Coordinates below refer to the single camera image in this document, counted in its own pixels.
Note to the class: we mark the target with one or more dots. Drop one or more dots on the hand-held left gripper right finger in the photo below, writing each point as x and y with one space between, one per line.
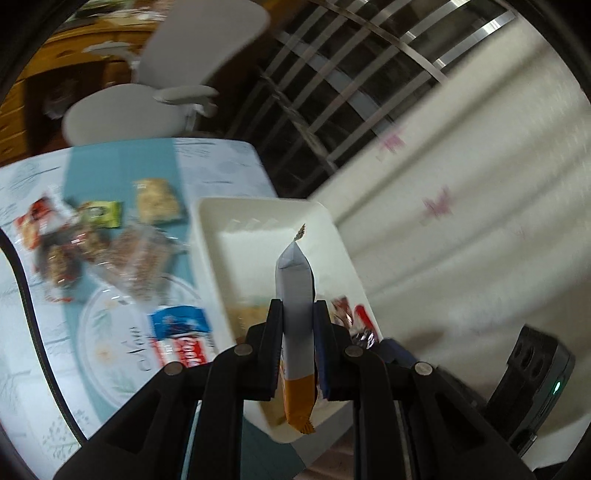
334 364

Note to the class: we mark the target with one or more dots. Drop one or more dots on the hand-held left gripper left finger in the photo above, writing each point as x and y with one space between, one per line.
265 360

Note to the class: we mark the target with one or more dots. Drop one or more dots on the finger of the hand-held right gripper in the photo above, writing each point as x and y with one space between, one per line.
395 349

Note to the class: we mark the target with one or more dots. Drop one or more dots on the large yellow cake packet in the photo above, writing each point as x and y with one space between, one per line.
244 318

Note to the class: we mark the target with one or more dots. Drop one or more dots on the dark red snack packet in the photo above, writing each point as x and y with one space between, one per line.
351 321

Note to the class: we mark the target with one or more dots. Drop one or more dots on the white orange-ended bar packet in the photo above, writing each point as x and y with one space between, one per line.
295 323

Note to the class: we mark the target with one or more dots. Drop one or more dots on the white plastic storage box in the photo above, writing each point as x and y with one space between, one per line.
240 230

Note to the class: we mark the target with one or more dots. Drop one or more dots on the clear pastry packet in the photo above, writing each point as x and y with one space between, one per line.
138 263

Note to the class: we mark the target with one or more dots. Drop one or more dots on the small green snack packet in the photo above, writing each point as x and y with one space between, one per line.
101 214

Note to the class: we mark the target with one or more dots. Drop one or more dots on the clear nut mix packet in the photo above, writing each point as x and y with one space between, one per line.
60 267

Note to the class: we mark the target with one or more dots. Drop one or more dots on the red and white snack packet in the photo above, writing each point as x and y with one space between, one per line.
184 351

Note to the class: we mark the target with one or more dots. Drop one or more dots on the cream floral curtain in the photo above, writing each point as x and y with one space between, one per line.
461 230

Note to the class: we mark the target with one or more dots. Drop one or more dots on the round white printed placemat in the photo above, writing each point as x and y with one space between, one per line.
120 350

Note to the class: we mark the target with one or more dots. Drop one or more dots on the yellow rice cracker packet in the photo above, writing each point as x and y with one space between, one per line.
157 201

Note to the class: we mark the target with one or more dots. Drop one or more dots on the blue tree-print tablecloth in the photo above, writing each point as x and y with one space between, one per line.
217 166

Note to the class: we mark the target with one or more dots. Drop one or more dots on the red picture snack packet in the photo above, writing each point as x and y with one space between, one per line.
37 221

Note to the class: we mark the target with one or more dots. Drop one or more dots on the steel window grille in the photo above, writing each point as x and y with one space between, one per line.
471 44

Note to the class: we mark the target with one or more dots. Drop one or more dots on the grey office chair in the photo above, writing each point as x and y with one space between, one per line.
194 41

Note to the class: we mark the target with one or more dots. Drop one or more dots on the wooden desk with drawers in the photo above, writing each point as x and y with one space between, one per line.
69 50

